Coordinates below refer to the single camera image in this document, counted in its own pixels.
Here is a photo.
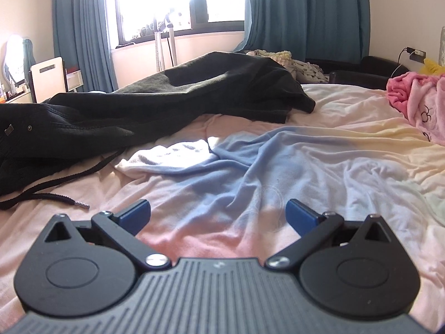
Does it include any black hooded garment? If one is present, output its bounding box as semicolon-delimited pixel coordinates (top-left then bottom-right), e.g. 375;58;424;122
1;52;315;210

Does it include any pastel rainbow bed sheet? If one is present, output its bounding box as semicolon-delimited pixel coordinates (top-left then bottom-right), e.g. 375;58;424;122
1;85;444;331

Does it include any beige quilted jacket pile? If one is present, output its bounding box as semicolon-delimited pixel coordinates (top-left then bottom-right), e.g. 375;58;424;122
247;49;329;84

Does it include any white panel appliance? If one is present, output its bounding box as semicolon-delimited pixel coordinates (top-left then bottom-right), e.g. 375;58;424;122
30;57;68;103

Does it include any white dresser table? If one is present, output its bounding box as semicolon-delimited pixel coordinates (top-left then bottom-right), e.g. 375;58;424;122
5;70;84;103

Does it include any black sofa chair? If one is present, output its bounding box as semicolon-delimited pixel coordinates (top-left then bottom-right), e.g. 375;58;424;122
308;56;409;90

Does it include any pink fleece blanket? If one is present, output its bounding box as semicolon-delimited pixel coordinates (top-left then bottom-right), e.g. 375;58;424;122
386;72;444;146

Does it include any teal curtain left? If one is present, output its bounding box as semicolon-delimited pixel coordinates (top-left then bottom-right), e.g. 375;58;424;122
52;0;117;93

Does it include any teal curtain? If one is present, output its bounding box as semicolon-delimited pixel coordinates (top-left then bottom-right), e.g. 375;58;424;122
236;0;370;63
52;0;117;93

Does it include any oval vanity mirror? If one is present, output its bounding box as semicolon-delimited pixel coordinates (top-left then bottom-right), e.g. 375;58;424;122
1;35;25;87

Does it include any yellow plush pillow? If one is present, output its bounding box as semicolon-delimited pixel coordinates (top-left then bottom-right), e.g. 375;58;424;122
420;58;445;75

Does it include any teal curtain right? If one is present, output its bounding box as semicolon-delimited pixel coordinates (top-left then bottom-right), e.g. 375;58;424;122
236;0;370;63

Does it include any white charging cable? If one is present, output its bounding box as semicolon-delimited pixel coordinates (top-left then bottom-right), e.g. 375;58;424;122
389;48;411;79

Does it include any wall power outlet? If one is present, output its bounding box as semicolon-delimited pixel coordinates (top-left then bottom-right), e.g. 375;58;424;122
406;47;427;63

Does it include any window with dark frame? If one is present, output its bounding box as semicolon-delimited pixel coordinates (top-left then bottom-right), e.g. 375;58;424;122
110;0;245;45

